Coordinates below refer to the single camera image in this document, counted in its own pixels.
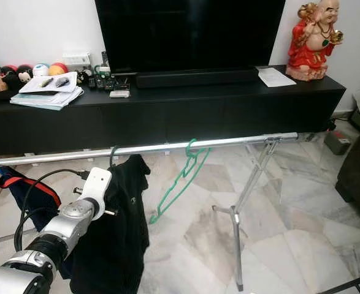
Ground black and white plush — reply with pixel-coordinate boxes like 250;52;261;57
15;64;35;85

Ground green plastic hanger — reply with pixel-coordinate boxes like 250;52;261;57
148;138;212;225

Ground black shirt green logo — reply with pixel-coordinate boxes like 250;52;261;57
69;154;151;294

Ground navy shirt with red collar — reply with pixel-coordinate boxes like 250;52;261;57
0;166;64;281

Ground white wall socket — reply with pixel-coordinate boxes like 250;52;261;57
61;53;92;67

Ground white round ornament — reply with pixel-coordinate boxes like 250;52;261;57
32;63;50;78

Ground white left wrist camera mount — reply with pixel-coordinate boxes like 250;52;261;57
84;167;113;219

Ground black TV cabinet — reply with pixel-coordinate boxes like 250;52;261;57
0;64;347;158

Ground small silver box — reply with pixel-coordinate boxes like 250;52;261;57
109;89;131;99

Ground black soundbar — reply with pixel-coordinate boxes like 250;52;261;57
135;67;259;90

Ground silver metal clothes rack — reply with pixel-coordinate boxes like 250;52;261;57
0;132;308;293

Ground stack of papers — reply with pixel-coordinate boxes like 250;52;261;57
10;71;85;111

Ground red and gold statue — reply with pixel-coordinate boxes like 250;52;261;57
285;0;345;82

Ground orange round ornament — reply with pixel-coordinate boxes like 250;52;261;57
48;62;69;77

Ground black flat television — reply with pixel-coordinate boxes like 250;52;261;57
95;0;287;75

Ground white paper sheet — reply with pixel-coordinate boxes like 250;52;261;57
256;66;297;88

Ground small brown floor box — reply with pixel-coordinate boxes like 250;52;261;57
323;129;353;156

